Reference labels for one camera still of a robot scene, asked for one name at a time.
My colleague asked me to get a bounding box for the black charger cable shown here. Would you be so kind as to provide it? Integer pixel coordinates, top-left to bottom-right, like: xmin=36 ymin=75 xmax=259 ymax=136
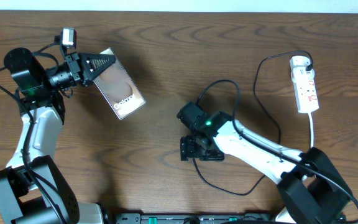
xmin=192 ymin=50 xmax=314 ymax=197

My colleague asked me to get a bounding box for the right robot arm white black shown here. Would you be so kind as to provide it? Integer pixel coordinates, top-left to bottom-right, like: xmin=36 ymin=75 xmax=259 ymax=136
xmin=177 ymin=102 xmax=352 ymax=223

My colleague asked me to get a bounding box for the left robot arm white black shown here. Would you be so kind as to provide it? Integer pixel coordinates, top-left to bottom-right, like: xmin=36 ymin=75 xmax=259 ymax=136
xmin=0 ymin=46 xmax=117 ymax=223

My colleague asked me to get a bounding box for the white power strip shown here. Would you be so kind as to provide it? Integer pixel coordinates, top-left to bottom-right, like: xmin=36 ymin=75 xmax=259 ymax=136
xmin=290 ymin=55 xmax=319 ymax=114

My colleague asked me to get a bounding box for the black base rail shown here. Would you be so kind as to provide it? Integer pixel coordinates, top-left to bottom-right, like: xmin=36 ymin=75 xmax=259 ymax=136
xmin=115 ymin=213 xmax=275 ymax=224

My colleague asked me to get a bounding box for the white power strip cord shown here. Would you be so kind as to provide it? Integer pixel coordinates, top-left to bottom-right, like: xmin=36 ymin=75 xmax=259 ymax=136
xmin=307 ymin=111 xmax=316 ymax=149

